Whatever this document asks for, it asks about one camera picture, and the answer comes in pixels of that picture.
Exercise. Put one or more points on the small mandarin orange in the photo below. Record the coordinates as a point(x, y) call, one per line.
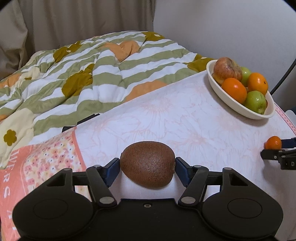
point(272, 142)

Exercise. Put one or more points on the green striped flower blanket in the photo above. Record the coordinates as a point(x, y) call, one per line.
point(92, 92)

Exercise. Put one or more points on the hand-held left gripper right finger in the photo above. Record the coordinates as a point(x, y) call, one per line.
point(181, 170)

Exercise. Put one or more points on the small green apple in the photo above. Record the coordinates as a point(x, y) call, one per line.
point(245, 74)

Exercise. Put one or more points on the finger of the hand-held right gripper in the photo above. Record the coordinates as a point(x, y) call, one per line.
point(269, 154)
point(288, 143)

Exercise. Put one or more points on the red yellow apple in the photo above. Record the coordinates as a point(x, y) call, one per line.
point(226, 69)

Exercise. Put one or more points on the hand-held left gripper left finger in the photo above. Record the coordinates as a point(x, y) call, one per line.
point(113, 170)

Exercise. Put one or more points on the large orange with stem dot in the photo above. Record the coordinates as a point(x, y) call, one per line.
point(257, 83)

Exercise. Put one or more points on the cream oval bowl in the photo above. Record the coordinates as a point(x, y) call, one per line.
point(231, 104)

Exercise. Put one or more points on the brown kiwi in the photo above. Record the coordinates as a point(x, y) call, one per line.
point(148, 164)

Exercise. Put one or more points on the large green apple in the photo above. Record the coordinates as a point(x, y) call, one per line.
point(255, 102)

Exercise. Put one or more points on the beige curtain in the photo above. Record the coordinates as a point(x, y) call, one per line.
point(69, 18)

